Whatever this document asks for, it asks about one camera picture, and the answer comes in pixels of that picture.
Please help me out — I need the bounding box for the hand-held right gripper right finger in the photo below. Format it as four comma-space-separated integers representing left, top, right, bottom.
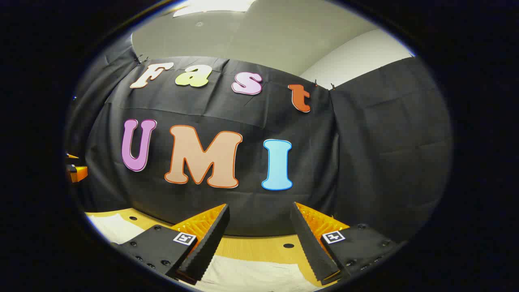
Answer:
290, 202, 400, 286

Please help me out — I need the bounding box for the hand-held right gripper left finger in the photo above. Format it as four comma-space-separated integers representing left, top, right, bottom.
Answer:
112, 204, 230, 286

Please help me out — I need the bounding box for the black backdrop cloth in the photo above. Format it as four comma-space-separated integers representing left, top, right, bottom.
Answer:
65, 34, 453, 244

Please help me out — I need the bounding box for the ceiling light panel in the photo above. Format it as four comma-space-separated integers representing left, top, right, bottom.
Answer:
172, 0, 257, 18

